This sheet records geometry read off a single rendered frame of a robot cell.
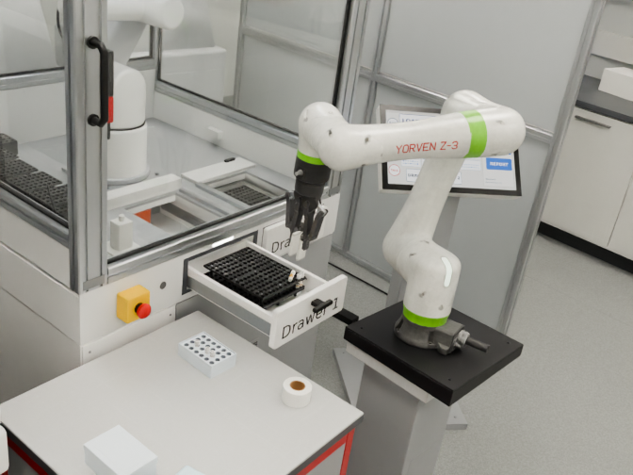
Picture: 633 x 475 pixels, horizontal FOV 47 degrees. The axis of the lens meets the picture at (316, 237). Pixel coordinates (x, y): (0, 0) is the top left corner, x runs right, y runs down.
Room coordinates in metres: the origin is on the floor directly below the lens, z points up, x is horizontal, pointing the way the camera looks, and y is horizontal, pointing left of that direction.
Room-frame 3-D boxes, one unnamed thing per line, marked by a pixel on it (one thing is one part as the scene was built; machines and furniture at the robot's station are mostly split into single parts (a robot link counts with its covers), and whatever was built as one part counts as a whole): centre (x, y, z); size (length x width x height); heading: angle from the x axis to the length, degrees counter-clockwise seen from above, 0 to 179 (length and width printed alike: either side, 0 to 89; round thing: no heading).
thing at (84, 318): (2.13, 0.62, 0.87); 1.02 x 0.95 x 0.14; 145
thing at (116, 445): (1.11, 0.33, 0.79); 0.13 x 0.09 x 0.05; 54
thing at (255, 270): (1.75, 0.15, 0.87); 0.22 x 0.18 x 0.06; 55
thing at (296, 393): (1.41, -0.01, 0.78); 0.07 x 0.07 x 0.04
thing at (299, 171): (1.72, 0.04, 1.23); 0.12 x 0.09 x 0.06; 143
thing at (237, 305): (1.75, 0.16, 0.86); 0.40 x 0.26 x 0.06; 55
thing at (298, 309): (1.63, -0.01, 0.87); 0.29 x 0.02 x 0.11; 145
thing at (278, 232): (2.07, 0.07, 0.87); 0.29 x 0.02 x 0.11; 145
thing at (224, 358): (1.51, 0.23, 0.78); 0.12 x 0.08 x 0.04; 53
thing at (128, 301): (1.54, 0.43, 0.88); 0.07 x 0.05 x 0.07; 145
